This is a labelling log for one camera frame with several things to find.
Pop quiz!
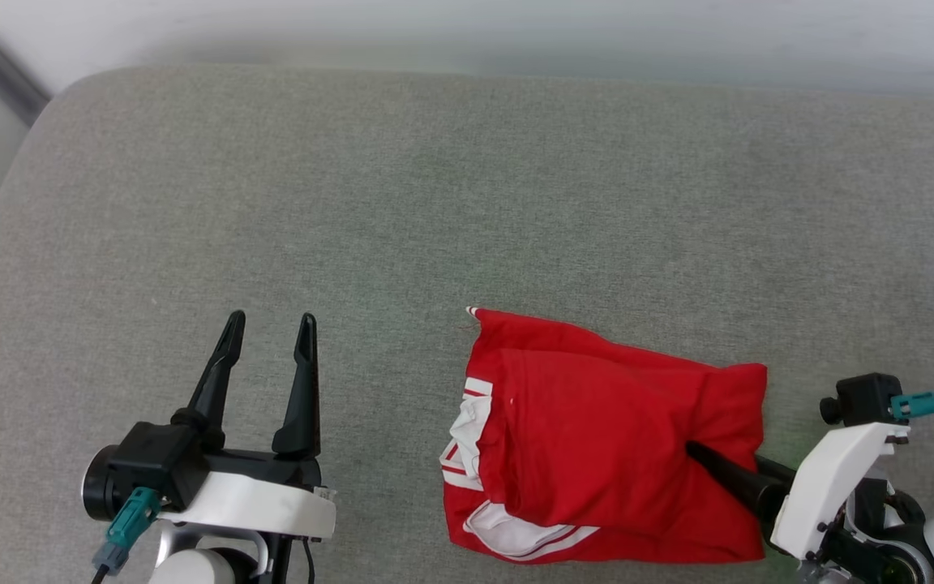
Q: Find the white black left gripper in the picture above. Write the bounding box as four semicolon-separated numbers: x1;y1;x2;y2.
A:
157;311;337;540

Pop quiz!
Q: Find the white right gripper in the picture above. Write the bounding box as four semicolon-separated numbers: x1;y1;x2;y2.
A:
686;422;910;561

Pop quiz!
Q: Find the red garment with white stripes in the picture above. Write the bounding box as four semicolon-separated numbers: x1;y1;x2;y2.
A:
439;307;769;565

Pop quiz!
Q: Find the grey fabric sofa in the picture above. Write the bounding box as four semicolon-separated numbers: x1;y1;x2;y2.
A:
0;65;934;584

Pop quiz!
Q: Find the teal plug left camera cable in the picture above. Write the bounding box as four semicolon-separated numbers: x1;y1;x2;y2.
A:
91;487;161;584

